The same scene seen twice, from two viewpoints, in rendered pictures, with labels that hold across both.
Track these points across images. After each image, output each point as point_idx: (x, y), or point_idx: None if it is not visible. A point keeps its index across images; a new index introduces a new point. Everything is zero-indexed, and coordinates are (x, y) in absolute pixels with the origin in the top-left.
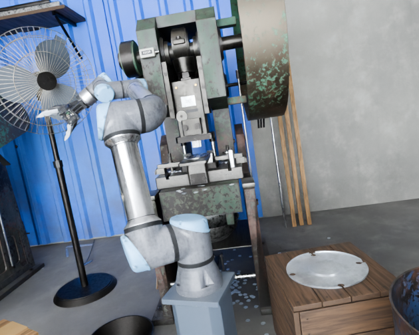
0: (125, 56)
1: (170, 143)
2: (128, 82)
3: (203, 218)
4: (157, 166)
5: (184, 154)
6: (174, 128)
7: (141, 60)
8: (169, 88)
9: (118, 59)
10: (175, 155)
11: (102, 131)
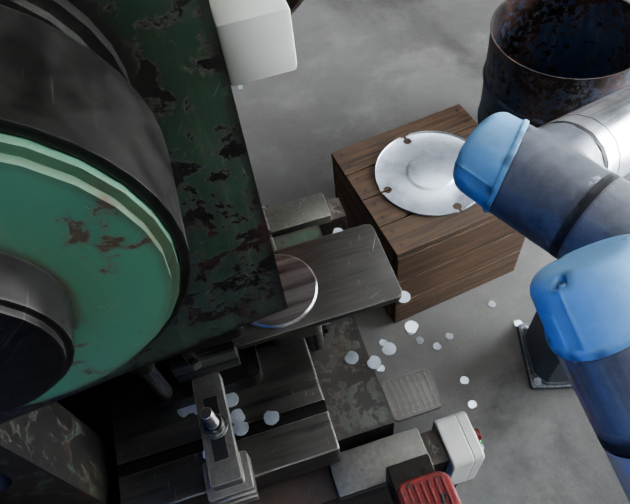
0: (173, 185)
1: (55, 460)
2: (588, 157)
3: None
4: (241, 478)
5: (198, 360)
6: None
7: (233, 99)
8: None
9: (60, 318)
10: (80, 462)
11: None
